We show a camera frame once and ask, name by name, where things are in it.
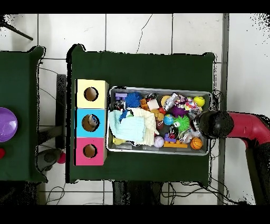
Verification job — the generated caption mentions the cream waffle cloth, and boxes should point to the cream waffle cloth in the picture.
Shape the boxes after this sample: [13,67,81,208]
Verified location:
[128,107,160,147]

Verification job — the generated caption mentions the wooden box with three holes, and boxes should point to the wooden box with three holes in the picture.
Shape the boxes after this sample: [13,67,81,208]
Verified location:
[74,79,110,166]

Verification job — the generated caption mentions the clear plastic bottle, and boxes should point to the clear plastic bottle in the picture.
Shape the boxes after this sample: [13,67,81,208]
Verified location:
[182,129,202,144]

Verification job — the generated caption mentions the light blue waffle cloth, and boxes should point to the light blue waffle cloth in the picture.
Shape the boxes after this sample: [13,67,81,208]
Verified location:
[108,109,147,142]

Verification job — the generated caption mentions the brown plush teddy bear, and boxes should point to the brown plush teddy bear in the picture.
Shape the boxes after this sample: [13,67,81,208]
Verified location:
[150,108,165,122]

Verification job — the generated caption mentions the white toy baseball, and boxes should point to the white toy baseball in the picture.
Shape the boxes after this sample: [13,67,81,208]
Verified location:
[153,135,165,148]

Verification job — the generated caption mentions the black upright panel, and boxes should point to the black upright panel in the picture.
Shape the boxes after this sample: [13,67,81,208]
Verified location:
[55,73,68,148]

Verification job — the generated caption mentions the grey object with red knob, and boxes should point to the grey object with red knob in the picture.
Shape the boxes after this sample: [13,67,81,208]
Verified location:
[36,147,66,172]

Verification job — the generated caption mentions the green googly-eyed spiky toy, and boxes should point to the green googly-eyed spiky toy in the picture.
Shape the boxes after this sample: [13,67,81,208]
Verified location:
[173,115,191,128]

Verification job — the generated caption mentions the dark green table cloth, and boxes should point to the dark green table cloth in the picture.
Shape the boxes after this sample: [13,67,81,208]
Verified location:
[66,43,216,184]
[0,46,48,183]

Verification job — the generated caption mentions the orange toy basketball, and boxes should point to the orange toy basketball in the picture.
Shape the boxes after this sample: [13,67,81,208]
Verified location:
[190,137,203,151]

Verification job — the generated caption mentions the blue globe ball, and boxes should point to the blue globe ball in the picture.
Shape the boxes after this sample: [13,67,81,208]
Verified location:
[163,114,174,126]

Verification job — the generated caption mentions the grey wire mesh bin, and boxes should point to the grey wire mesh bin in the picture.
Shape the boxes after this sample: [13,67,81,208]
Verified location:
[106,86,213,156]

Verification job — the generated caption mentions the black tripod leg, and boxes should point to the black tripod leg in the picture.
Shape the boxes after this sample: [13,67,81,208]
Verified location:
[0,14,34,41]

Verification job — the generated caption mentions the bottle with blue label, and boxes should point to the bottle with blue label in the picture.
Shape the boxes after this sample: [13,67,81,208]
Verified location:
[88,115,100,127]

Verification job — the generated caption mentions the yellow smiley ball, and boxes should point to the yellow smiley ball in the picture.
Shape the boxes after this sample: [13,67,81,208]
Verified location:
[193,96,206,107]

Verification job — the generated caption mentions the silver toy robot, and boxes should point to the silver toy robot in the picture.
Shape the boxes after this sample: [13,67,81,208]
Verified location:
[163,92,179,111]

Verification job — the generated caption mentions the blue spiky rubber ball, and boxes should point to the blue spiky rubber ball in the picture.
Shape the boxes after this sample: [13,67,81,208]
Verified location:
[125,92,143,108]

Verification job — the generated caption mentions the purple ball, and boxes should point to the purple ball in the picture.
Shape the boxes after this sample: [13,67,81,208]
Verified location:
[0,107,18,143]

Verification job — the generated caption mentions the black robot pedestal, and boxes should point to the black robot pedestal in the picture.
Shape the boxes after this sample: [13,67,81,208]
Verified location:
[112,180,169,205]

